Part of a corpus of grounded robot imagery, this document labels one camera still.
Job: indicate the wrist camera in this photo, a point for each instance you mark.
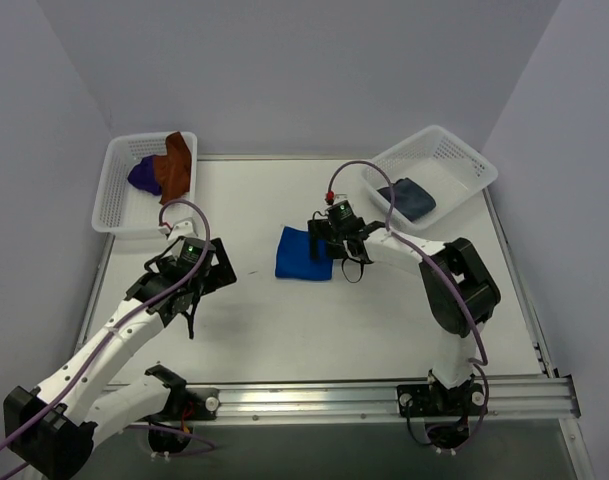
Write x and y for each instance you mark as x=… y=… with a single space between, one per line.
x=332 y=198
x=182 y=229

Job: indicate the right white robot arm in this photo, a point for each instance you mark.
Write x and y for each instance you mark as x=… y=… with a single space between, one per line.
x=460 y=290

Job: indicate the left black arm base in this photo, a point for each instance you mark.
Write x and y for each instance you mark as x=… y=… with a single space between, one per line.
x=165 y=406

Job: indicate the right white plastic basket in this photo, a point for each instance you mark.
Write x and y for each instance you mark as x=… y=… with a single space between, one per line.
x=439 y=162

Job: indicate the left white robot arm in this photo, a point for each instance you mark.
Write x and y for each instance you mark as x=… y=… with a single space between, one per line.
x=55 y=426

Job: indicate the dark navy towel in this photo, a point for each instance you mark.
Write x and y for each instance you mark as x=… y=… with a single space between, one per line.
x=411 y=200

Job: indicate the white plastic basket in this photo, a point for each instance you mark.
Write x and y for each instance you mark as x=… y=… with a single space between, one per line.
x=120 y=208
x=439 y=162

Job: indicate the bright blue towel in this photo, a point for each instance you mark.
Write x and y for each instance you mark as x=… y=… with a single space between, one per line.
x=293 y=259

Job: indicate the purple towel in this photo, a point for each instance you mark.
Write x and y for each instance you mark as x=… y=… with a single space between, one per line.
x=142 y=176

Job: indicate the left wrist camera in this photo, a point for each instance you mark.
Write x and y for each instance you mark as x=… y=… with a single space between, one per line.
x=182 y=229

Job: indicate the brown towel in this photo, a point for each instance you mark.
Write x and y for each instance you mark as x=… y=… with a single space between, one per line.
x=172 y=171

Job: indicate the left white plastic basket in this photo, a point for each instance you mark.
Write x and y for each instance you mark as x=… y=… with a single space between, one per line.
x=120 y=208

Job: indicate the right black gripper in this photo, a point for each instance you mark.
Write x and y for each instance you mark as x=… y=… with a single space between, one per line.
x=322 y=239

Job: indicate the aluminium front rail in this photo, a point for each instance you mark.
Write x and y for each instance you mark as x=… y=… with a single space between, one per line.
x=510 y=398

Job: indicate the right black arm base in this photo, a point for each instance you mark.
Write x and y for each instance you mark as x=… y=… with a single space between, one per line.
x=443 y=419

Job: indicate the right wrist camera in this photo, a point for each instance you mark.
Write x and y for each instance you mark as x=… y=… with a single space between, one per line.
x=332 y=198

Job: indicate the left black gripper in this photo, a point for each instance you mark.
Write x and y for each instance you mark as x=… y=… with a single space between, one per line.
x=216 y=270

